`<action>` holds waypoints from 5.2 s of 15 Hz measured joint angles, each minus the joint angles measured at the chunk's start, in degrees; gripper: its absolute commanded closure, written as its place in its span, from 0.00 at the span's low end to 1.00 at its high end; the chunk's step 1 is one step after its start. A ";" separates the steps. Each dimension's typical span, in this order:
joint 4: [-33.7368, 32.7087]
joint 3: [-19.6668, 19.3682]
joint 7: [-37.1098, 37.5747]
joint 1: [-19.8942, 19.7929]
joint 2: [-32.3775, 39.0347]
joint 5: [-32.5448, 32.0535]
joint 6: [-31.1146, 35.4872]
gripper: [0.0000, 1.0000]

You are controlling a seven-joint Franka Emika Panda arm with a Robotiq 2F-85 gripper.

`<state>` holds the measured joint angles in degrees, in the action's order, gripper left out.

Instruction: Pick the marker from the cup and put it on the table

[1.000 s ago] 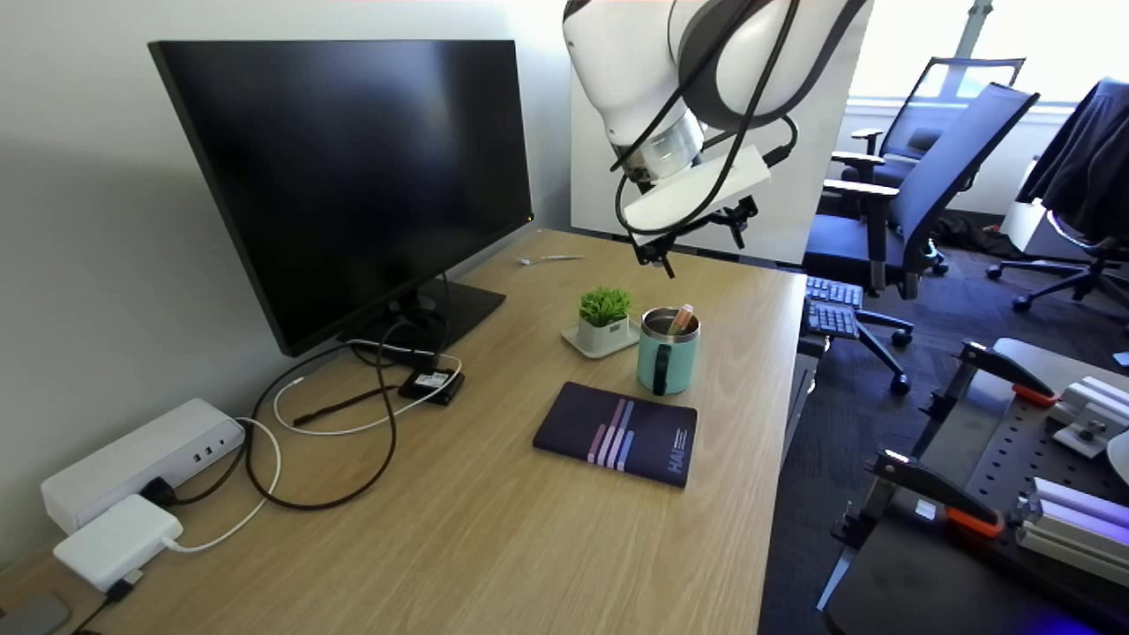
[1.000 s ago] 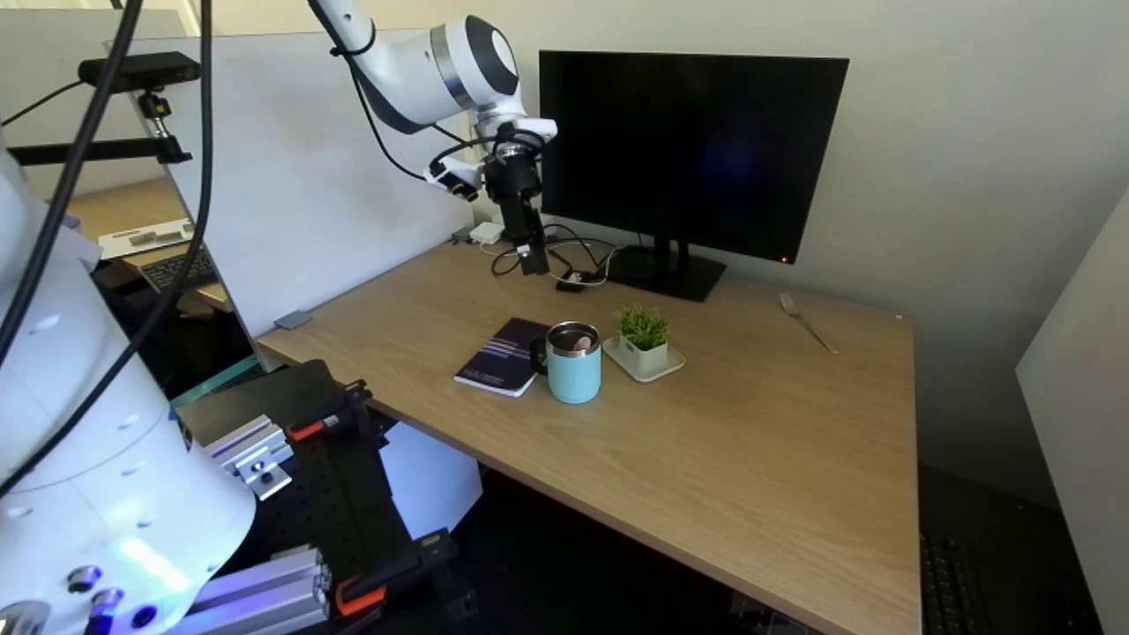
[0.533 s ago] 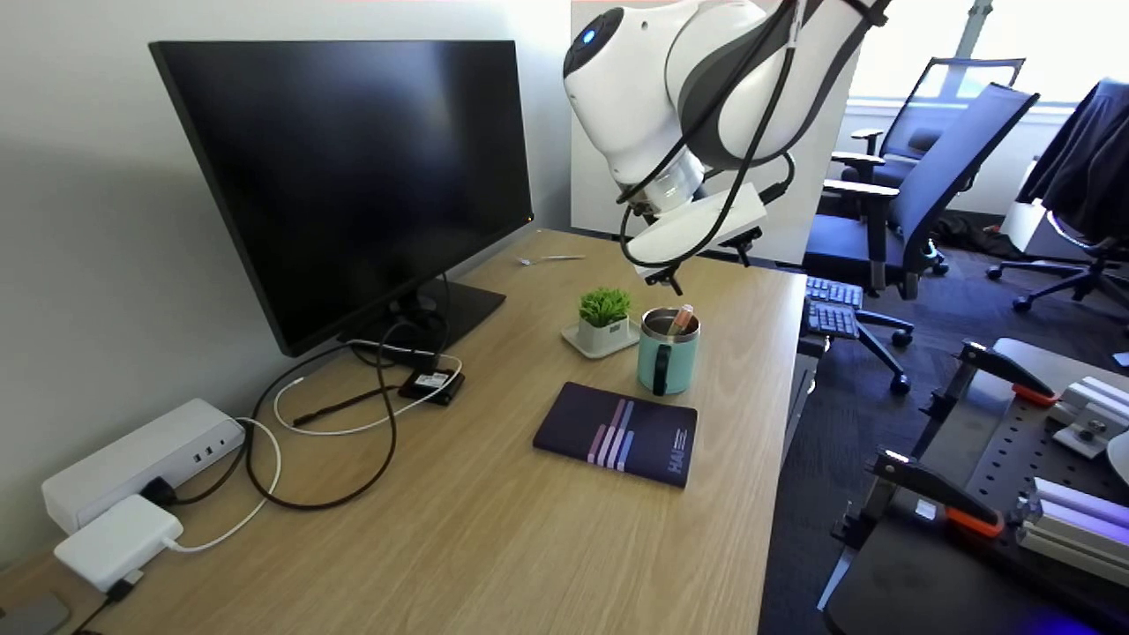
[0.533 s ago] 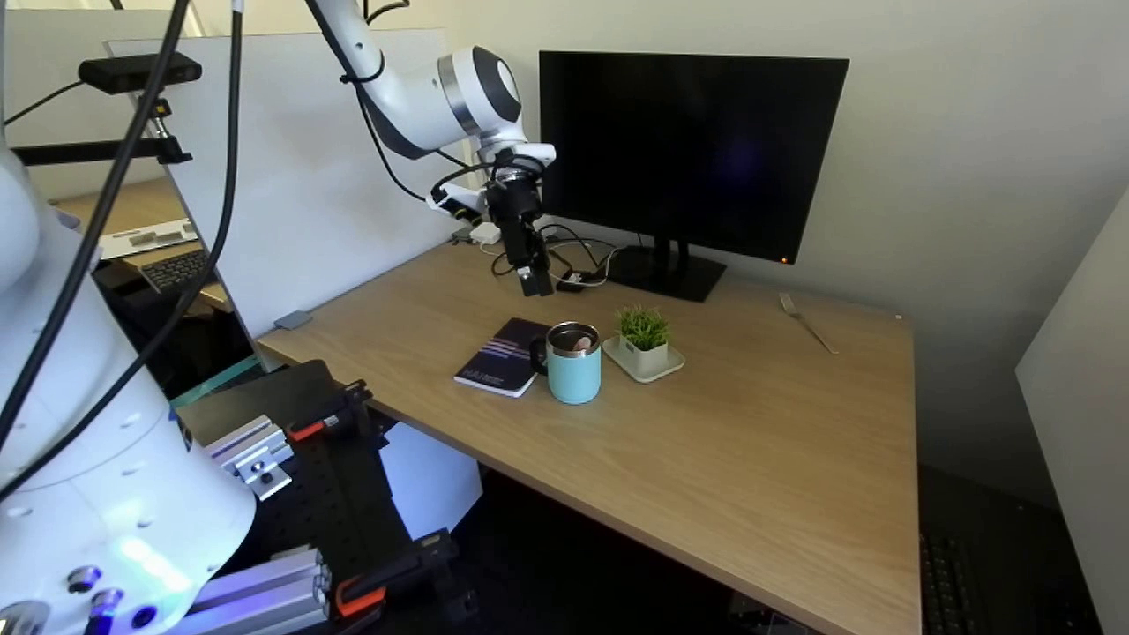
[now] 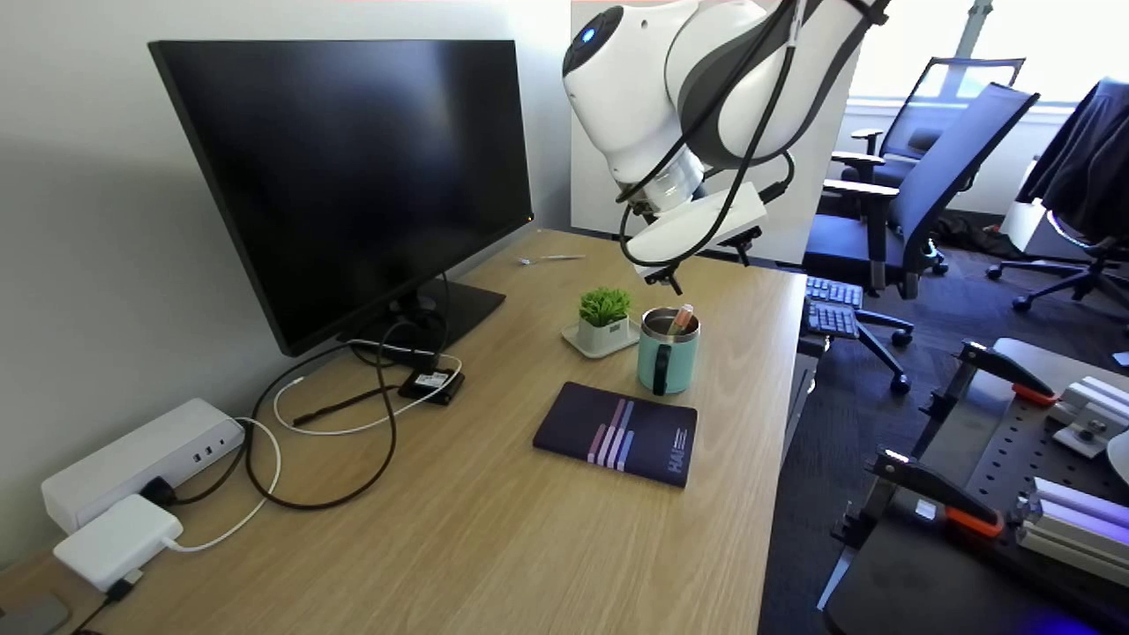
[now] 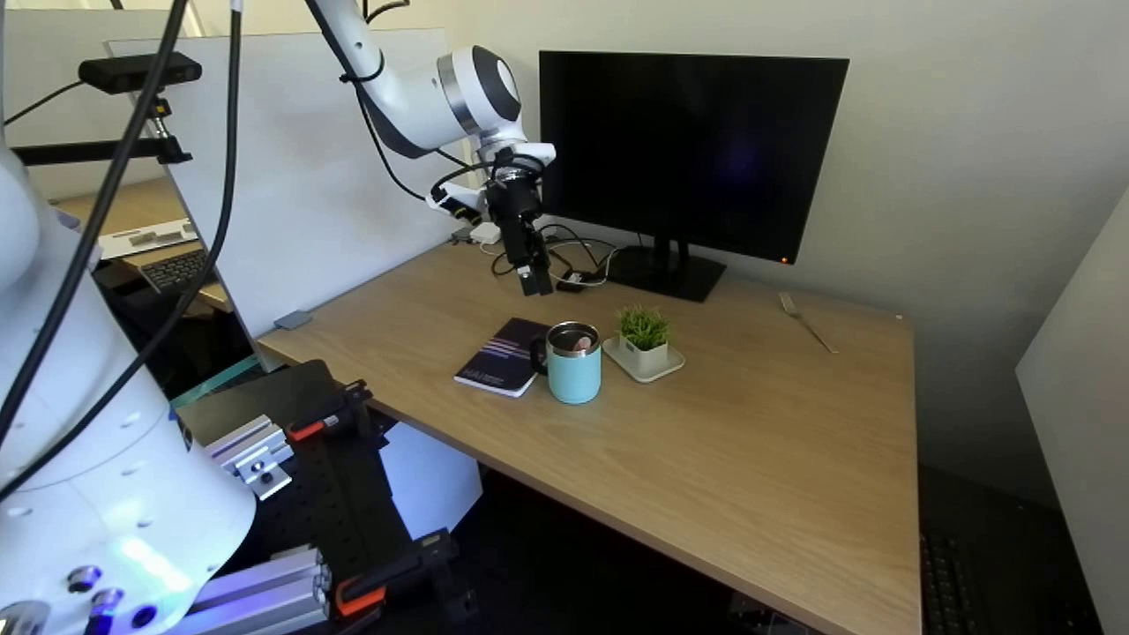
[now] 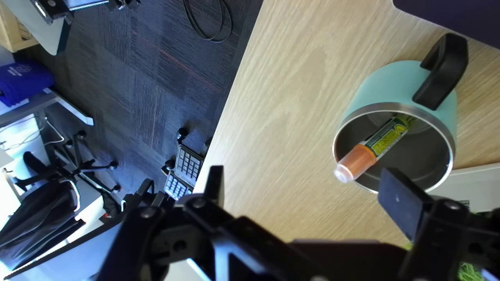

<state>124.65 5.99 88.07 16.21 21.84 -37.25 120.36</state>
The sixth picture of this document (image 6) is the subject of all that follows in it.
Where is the white power strip box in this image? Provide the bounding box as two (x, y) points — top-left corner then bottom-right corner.
(450, 216), (509, 251)

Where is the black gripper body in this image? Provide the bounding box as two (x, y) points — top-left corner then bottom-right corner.
(483, 163), (549, 257)

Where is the dark keyboard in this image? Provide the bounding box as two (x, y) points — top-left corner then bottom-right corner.
(917, 533), (1103, 635)

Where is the aluminium extrusion bar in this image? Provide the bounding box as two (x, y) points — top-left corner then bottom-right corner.
(204, 414), (296, 506)
(169, 543), (340, 635)

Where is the black computer monitor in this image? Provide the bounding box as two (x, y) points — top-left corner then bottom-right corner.
(537, 45), (854, 309)

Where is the black stereo camera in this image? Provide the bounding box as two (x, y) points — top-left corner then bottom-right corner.
(76, 50), (204, 99)

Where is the teal mug with black handle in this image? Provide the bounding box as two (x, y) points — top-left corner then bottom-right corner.
(538, 319), (605, 409)

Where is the small green potted plant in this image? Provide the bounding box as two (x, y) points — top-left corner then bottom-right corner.
(617, 309), (675, 378)

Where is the black keyboard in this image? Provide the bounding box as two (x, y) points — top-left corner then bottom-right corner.
(134, 246), (222, 298)

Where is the white paper sheet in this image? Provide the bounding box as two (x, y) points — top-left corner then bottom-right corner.
(378, 419), (487, 543)

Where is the small white connector cable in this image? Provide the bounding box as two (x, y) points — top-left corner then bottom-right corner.
(772, 290), (838, 359)

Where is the white keyboard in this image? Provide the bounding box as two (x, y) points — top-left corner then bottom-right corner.
(99, 220), (201, 263)

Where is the black orange bar clamp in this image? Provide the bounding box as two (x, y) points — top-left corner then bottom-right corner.
(286, 381), (373, 450)
(330, 533), (454, 626)

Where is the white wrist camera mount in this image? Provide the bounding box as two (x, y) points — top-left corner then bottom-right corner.
(428, 175), (490, 229)

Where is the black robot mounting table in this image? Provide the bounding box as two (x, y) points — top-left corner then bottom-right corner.
(174, 356), (473, 635)

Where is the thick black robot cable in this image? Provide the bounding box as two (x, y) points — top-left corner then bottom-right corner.
(0, 0), (193, 443)
(0, 0), (246, 506)

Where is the dark striped notebook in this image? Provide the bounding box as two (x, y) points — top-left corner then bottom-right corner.
(450, 314), (553, 404)

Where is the white square saucer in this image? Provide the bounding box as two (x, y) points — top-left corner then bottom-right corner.
(598, 334), (687, 390)

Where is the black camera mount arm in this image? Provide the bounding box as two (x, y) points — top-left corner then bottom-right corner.
(12, 136), (193, 170)

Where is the white divider panel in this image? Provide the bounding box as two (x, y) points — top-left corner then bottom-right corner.
(159, 28), (497, 340)
(1014, 186), (1129, 635)

